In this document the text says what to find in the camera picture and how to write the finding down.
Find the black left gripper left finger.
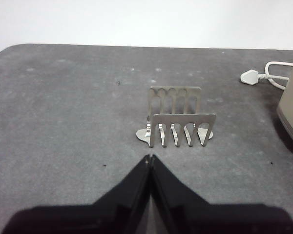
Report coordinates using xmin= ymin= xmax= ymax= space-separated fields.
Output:
xmin=2 ymin=155 xmax=152 ymax=234

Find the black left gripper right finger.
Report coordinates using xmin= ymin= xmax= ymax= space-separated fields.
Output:
xmin=150 ymin=154 xmax=293 ymax=234

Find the silver metal toast rack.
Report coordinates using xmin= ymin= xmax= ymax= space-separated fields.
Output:
xmin=136 ymin=86 xmax=217 ymax=148

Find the white toaster power cord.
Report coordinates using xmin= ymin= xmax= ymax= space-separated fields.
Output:
xmin=240 ymin=62 xmax=293 ymax=90

